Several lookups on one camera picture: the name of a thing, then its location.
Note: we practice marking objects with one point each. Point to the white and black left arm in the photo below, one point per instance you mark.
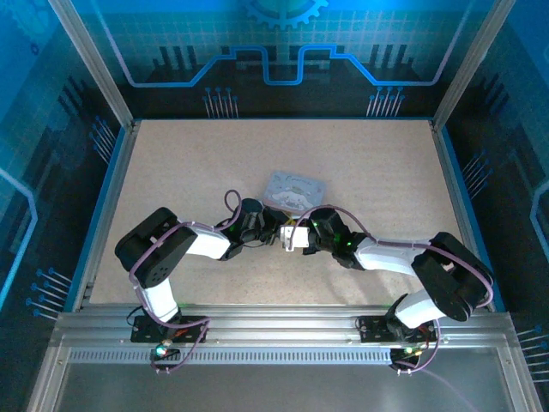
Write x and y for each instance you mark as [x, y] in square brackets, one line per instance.
[206, 244]

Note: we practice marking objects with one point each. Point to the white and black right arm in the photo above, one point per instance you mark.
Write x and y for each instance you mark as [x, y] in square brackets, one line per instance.
[386, 257]

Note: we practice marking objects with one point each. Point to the small LED circuit board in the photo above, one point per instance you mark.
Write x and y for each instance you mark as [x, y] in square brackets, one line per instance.
[407, 352]
[163, 351]

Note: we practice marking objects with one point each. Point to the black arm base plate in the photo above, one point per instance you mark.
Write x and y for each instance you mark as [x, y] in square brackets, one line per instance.
[373, 330]
[141, 330]

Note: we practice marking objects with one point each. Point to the aluminium front rail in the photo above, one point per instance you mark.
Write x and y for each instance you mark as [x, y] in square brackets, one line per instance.
[279, 326]

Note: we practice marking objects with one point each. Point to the aluminium side rail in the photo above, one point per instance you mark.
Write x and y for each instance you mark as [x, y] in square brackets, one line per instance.
[461, 206]
[107, 206]

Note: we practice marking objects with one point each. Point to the aluminium frame post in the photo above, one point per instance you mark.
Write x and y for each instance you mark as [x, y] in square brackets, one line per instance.
[92, 60]
[469, 60]

